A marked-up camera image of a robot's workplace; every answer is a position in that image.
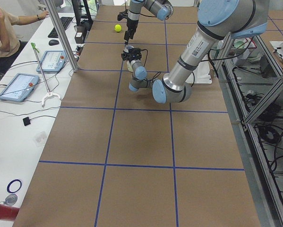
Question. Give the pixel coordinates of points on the small black square pad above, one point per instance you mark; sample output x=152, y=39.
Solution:
x=26, y=121

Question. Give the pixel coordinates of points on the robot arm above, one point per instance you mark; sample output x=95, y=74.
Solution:
x=161, y=9
x=215, y=20

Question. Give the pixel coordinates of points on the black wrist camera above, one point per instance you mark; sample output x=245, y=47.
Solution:
x=132, y=51
x=122, y=15

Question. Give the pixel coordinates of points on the reacher grabber tool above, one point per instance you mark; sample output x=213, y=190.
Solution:
x=49, y=93

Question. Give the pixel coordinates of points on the teach pendant tablet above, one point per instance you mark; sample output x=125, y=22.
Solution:
x=53, y=61
x=19, y=88

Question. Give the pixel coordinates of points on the aluminium frame post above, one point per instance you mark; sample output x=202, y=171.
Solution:
x=61, y=33

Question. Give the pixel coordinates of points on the yellow tennis ball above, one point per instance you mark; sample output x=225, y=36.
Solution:
x=117, y=28

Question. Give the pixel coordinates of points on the seated person beige shirt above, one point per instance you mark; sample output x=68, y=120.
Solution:
x=10, y=45

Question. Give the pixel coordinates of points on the round metal disc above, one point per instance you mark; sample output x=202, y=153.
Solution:
x=10, y=200

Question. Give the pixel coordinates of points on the far teach pendant tablet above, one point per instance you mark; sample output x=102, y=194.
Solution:
x=53, y=61

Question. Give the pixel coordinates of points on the black box with label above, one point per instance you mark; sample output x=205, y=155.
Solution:
x=80, y=34

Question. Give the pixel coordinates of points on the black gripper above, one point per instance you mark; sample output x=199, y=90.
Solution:
x=132, y=24
x=127, y=56

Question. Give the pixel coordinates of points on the black computer mouse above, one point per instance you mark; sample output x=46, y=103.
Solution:
x=53, y=42

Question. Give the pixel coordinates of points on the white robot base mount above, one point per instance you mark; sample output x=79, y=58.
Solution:
x=201, y=75

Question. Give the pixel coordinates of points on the black monitor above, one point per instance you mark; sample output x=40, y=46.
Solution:
x=82, y=13

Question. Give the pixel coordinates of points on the near teach pendant tablet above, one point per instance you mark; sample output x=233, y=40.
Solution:
x=19, y=88

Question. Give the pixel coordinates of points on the red cylinder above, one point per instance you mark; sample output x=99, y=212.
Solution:
x=8, y=213

